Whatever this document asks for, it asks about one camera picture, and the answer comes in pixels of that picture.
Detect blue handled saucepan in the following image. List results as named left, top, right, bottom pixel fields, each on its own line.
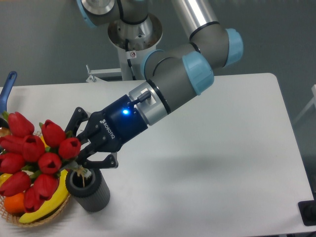
left=0, top=71, right=17, bottom=137

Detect woven wicker basket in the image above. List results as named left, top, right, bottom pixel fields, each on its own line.
left=0, top=132, right=79, bottom=227

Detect black device at edge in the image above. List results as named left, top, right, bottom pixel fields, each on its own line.
left=298, top=200, right=316, bottom=226

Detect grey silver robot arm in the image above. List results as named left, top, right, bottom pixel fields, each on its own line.
left=66, top=0, right=243, bottom=169

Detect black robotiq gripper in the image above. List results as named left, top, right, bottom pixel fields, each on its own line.
left=65, top=95, right=148, bottom=169

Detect yellow squash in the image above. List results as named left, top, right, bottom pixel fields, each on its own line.
left=40, top=135, right=50, bottom=148

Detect yellow banana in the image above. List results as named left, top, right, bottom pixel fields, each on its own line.
left=19, top=170, right=70, bottom=227

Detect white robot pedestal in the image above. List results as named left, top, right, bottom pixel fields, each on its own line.
left=87, top=13, right=162, bottom=82

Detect white frame at right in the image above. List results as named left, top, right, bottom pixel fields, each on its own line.
left=293, top=84, right=316, bottom=126

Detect orange fruit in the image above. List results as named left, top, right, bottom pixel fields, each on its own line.
left=4, top=193, right=25, bottom=214

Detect yellow bell pepper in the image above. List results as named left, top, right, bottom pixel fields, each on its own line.
left=0, top=173, right=12, bottom=186

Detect dark grey ribbed vase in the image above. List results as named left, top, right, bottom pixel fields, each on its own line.
left=65, top=169, right=110, bottom=212

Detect red tulip bouquet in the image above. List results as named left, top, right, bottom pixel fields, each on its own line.
left=0, top=112, right=91, bottom=215

